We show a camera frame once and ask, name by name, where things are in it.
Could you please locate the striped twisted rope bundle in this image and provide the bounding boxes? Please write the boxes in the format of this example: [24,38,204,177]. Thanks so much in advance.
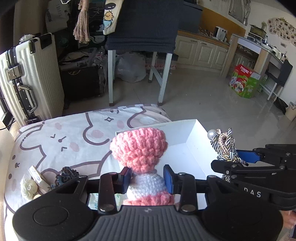
[207,127,248,182]

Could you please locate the brown blue crochet flower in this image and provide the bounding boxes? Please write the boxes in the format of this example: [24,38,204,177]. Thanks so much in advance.
[51,167,79,190]

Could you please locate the pink white crochet doll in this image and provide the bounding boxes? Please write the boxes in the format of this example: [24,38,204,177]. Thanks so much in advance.
[110,128,175,206]

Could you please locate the small white printed box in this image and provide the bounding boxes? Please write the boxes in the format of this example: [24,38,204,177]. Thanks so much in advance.
[29,166,51,193]

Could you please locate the cream yarn ball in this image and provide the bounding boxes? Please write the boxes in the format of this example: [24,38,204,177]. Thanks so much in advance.
[20,174,38,201]

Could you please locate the white cardboard box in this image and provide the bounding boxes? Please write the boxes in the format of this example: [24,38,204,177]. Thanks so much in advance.
[114,118,224,207]

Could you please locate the cartoon print bed sheet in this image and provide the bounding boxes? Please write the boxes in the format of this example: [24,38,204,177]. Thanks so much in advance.
[4,104,173,215]

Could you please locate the white waste bin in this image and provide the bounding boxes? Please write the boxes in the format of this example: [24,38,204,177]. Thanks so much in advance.
[285,102,296,121]

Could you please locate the colourful toy carton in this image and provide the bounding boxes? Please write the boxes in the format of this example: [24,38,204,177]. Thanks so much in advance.
[229,64,263,99]

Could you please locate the black chair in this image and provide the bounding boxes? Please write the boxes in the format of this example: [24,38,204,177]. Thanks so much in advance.
[260,59,293,101]

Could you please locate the wooden counter desk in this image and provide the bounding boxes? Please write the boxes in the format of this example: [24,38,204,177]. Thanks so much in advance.
[220,34,283,78]

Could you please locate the black bag on floor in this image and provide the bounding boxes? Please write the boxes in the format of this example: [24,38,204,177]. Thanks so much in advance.
[59,47,106,109]

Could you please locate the white plastic bag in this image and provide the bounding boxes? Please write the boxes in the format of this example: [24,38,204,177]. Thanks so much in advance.
[115,52,147,83]

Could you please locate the cream kitchen cabinets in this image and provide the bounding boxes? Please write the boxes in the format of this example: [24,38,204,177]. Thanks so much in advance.
[174,29,256,76]

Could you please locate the white kitchen appliance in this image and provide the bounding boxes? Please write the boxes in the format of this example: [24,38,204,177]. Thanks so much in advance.
[213,26,227,41]

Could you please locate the white ribbed suitcase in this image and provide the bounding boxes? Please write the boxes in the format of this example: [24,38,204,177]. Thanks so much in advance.
[1,33,64,127]

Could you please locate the beige hanging tassel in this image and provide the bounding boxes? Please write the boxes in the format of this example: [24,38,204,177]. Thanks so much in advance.
[73,0,90,44]

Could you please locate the dark blue table cloth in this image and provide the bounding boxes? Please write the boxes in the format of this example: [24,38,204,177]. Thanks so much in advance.
[106,1,184,53]

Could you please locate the cartoon canvas tote bag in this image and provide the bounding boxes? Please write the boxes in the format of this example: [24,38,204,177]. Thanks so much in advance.
[103,0,124,35]

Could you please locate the white metal frame table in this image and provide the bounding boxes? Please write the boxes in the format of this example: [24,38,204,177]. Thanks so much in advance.
[107,50,173,106]

